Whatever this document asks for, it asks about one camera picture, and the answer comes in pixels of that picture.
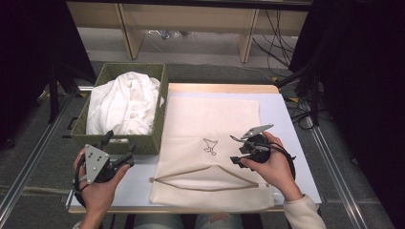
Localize hanging black cables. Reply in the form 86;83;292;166
252;9;295;70

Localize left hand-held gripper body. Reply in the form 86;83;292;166
84;143;127;185

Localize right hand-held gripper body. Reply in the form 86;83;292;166
240;123;275;165

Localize person's right leg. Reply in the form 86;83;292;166
194;213;245;229

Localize black metal stand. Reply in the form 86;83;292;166
47;68;79;124
276;65;321;127

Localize white garment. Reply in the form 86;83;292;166
85;71;165;136

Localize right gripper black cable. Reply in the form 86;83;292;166
254;141;297;180

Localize black curtain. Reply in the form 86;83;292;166
288;0;405;229
0;0;97;151

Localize black floor cables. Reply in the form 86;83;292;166
285;94;324;132

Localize wooden shelf unit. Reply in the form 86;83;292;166
66;1;309;64

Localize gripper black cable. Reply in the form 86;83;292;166
72;156;90;208
254;141;297;180

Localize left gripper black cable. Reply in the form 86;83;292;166
72;156;90;208

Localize cream laundry bag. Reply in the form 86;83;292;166
149;95;275;214

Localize aluminium floor rail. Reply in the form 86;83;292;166
305;116;371;229
0;94;75;220

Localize person's right hand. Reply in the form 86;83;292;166
240;132;304;202

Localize person's left hand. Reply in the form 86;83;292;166
74;149;132;220

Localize green woven basket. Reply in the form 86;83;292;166
70;62;169;156

